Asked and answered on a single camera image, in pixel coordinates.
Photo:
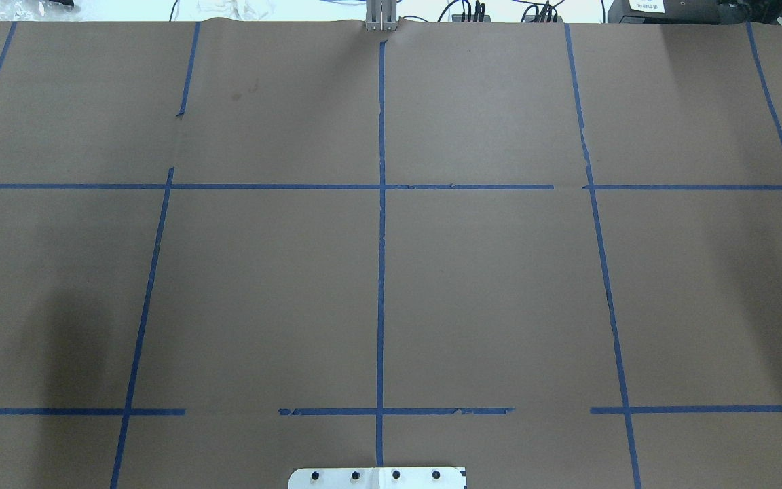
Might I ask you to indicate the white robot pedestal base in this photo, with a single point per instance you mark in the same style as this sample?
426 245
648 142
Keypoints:
379 477

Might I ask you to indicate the aluminium frame post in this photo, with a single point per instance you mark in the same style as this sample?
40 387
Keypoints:
381 15

